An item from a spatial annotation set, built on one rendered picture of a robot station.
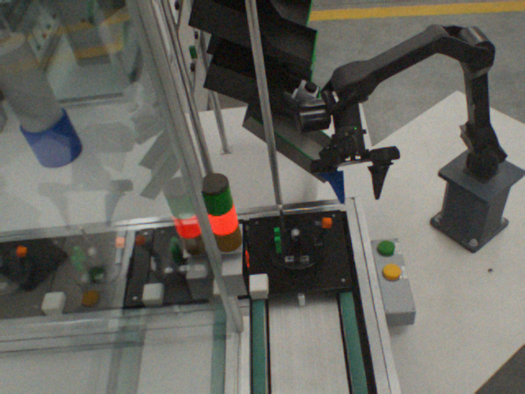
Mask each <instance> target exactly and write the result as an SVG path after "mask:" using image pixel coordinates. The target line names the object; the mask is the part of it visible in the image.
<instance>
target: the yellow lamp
mask: <svg viewBox="0 0 525 394"><path fill-rule="evenodd" d="M213 234H214V236H215V240H216V243H217V248H218V249H219V250H220V251H222V252H226V253H229V252H232V251H235V250H237V249H238V248H239V247H240V246H241V244H242V235H241V232H240V227H239V223H238V226H237V227H236V229H235V230H234V231H232V232H231V233H228V234H226V235H219V234H217V233H215V232H213Z"/></svg>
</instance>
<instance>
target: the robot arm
mask: <svg viewBox="0 0 525 394"><path fill-rule="evenodd" d="M436 53H440V54H444V55H446V56H447V57H451V58H453V59H454V60H457V61H459V64H460V66H461V67H462V69H463V76H464V84H465V93H466V101H467V109H468V121H467V122H466V123H465V124H464V125H461V126H459V129H460V130H461V133H460V137H461V139H462V140H463V142H464V143H465V144H466V146H467V147H468V149H469V151H470V152H469V153H468V158H467V162H466V165H467V166H466V167H465V168H463V172H465V173H466V174H468V175H469V176H471V177H473V178H474V179H476V180H477V181H479V182H481V183H482V184H486V183H487V182H488V181H489V180H490V179H492V178H493V177H494V176H496V175H497V174H498V173H499V172H500V171H501V169H500V168H499V164H500V163H504V161H505V160H506V158H507V157H508V154H507V153H506V152H505V151H504V149H503V148H502V147H501V145H500V142H499V140H498V137H497V134H496V133H495V131H494V129H493V127H492V125H491V116H490V102H489V88H488V71H489V70H490V69H491V68H492V67H493V65H494V60H495V45H494V44H493V43H492V42H491V41H490V40H489V39H488V38H487V37H486V36H485V35H484V34H483V33H482V32H481V31H480V30H479V29H478V28H477V27H476V26H468V27H462V26H458V25H438V24H432V25H429V26H428V27H427V28H426V29H425V30H424V31H423V32H421V33H419V34H416V35H414V36H413V37H412V38H411V39H406V40H405V41H403V42H401V43H400V44H397V45H395V46H394V47H392V48H389V49H388V50H386V51H385V52H383V53H381V54H379V55H377V56H376V57H374V58H371V59H368V60H366V61H353V62H351V63H348V64H346V65H343V66H340V67H338V68H337V69H335V70H334V71H333V73H332V75H331V78H330V79H329V80H328V81H327V83H326V84H325V85H324V86H323V88H322V89H321V90H320V92H319V93H320V95H321V97H322V99H320V100H315V101H309V102H305V101H303V102H298V106H296V108H295V110H294V118H295V124H296V128H297V131H298V133H299V134H306V133H312V132H317V131H325V130H329V127H330V124H331V115H332V119H333V125H334V129H335V134H331V136H330V140H331V142H330V143H329V144H328V145H327V146H326V147H324V148H323V149H322V150H321V151H320V152H319V158H320V159H318V160H313V161H312V163H311V165H310V169H311V172H312V173H314V172H319V174H318V175H319V176H322V177H323V178H324V179H326V180H327V181H328V183H329V184H330V186H331V188H332V189H333V190H334V192H335V194H336V196H337V198H338V200H339V201H340V203H341V204H343V203H344V202H345V181H344V170H341V171H338V170H337V168H338V167H340V166H345V165H354V164H360V163H369V162H372V165H371V166H367V168H368V170H369V171H370V173H371V174H372V186H373V193H374V195H375V199H380V197H381V189H382V186H383V183H384V180H385V177H386V173H387V172H388V169H389V166H390V165H394V163H392V162H391V161H393V160H398V159H400V152H399V149H398V148H397V147H396V146H389V147H382V148H379V149H372V150H370V152H369V149H366V148H365V142H364V137H363V134H367V132H366V130H363V128H362V122H361V117H360V111H359V105H358V104H359V103H365V102H367V101H368V96H369V95H371V94H372V93H373V91H374V90H375V89H376V87H377V86H378V85H379V84H380V83H381V82H382V81H383V80H386V79H388V78H389V77H391V76H393V75H395V74H397V73H399V72H401V71H405V70H407V69H409V68H410V67H411V66H413V65H415V64H417V63H419V62H421V61H423V60H425V59H427V58H429V57H430V56H432V55H434V54H436ZM334 91H335V93H336V96H337V98H338V100H339V101H338V102H336V100H335V97H334V95H333V93H332V92H334ZM355 156H357V157H360V159H356V158H355ZM346 159H349V161H346Z"/></svg>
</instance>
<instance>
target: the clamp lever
mask: <svg viewBox="0 0 525 394"><path fill-rule="evenodd" d="M315 227H320V229H319V232H318V234H317V237H316V240H317V242H318V243H321V241H322V238H323V236H324V234H325V232H326V229H327V228H330V227H331V219H330V218H323V219H322V221H321V222H318V221H315Z"/></svg>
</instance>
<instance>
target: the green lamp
mask: <svg viewBox="0 0 525 394"><path fill-rule="evenodd" d="M202 196H203V201H204V204H205V207H206V210H207V213H208V214H210V215H212V216H216V217H217V216H222V215H225V214H227V213H228V212H230V211H231V209H232V207H233V199H232V196H231V189H230V186H229V182H228V186H227V188H226V190H225V191H224V192H223V193H221V194H219V195H214V196H207V195H204V194H202Z"/></svg>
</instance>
